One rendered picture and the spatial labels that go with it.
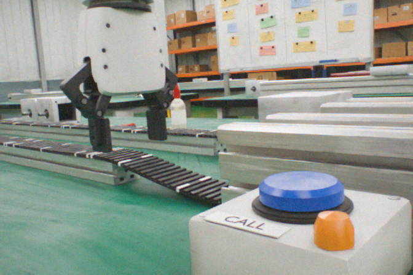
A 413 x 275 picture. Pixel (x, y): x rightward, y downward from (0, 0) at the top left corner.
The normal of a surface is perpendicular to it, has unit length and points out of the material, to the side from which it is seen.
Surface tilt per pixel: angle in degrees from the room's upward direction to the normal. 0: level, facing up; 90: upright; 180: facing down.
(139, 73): 96
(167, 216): 0
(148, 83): 99
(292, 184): 2
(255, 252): 90
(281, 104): 90
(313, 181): 3
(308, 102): 90
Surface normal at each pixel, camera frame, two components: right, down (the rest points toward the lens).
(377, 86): -0.59, 0.13
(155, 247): -0.07, -0.99
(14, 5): 0.78, 0.02
